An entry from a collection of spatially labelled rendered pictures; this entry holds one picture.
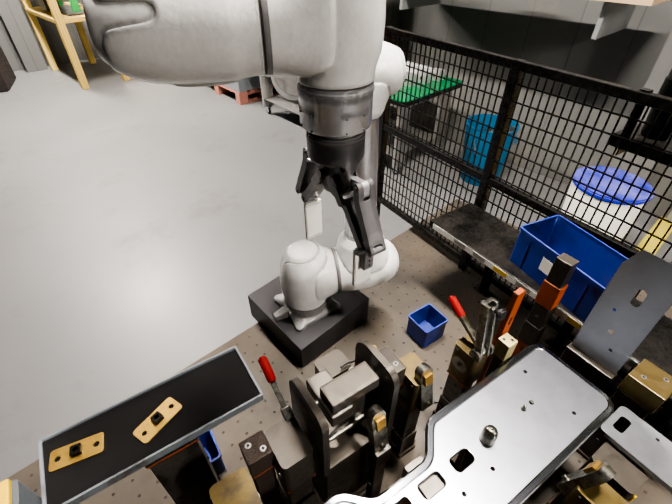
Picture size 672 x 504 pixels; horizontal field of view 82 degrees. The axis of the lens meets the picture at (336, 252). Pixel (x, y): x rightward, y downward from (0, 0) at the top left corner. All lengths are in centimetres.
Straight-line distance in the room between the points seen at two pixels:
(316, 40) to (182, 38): 12
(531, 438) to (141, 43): 98
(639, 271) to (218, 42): 93
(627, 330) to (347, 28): 94
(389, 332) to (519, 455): 67
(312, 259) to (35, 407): 180
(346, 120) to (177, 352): 213
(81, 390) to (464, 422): 202
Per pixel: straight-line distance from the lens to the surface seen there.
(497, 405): 105
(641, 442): 115
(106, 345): 267
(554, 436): 106
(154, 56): 44
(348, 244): 122
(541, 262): 129
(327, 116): 46
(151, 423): 84
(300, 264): 119
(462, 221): 151
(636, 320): 112
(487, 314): 94
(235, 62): 43
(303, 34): 42
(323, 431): 76
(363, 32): 44
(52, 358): 277
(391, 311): 156
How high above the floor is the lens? 186
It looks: 40 degrees down
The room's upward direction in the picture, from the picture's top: straight up
